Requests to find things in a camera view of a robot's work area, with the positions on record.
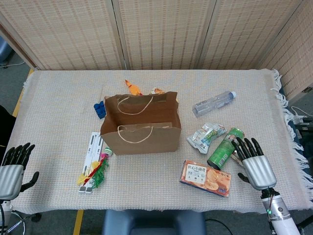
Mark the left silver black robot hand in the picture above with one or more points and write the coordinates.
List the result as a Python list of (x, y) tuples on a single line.
[(9, 176)]

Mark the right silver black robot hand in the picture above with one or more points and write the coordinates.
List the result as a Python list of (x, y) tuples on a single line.
[(259, 171)]

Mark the gold red-label snack pack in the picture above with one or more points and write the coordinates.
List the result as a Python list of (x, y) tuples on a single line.
[(236, 159)]

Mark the green chip can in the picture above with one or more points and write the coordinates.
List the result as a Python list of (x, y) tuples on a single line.
[(220, 151)]

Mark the orange blue cookie box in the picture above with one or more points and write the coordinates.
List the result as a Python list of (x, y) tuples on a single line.
[(203, 176)]

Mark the silver green snack pouch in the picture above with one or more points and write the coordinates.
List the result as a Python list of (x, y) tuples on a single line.
[(203, 139)]

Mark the clear plastic water bottle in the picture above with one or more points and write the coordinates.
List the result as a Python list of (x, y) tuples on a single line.
[(210, 104)]

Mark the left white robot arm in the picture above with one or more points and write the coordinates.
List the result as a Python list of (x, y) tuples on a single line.
[(5, 204)]

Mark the brown paper bag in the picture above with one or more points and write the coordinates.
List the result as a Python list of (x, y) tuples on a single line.
[(146, 142)]

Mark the chrome stool base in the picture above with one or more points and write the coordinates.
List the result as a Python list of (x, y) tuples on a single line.
[(36, 216)]

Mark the black chair back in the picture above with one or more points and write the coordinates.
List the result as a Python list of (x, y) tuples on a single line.
[(6, 127)]

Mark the dark blue under cloth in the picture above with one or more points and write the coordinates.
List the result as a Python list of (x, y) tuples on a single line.
[(292, 129)]

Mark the black equipment box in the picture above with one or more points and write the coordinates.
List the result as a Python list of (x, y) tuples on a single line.
[(305, 132)]

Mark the white power strip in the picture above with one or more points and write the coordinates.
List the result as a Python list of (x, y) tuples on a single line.
[(298, 118)]

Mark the white folding laptop stand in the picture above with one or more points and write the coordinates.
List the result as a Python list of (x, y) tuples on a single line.
[(91, 147)]

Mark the colourful feather shuttlecock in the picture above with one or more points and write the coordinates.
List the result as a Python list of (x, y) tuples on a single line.
[(99, 171)]

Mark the beige woven tablecloth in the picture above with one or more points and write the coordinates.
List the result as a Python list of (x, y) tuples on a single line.
[(61, 98)]

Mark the blue toy block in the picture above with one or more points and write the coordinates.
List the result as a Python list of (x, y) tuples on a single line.
[(99, 109)]

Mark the blue padded seat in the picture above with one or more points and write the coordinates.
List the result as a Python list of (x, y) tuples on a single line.
[(146, 222)]

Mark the blue office chair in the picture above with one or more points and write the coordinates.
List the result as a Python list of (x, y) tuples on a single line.
[(4, 51)]

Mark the orange white snack packet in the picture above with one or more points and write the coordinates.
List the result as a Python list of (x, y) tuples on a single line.
[(156, 91)]

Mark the yellow rubber chicken toy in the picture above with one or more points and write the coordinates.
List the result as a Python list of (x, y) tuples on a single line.
[(133, 89)]

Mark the woven folding screen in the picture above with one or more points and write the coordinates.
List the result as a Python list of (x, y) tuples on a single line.
[(73, 31)]

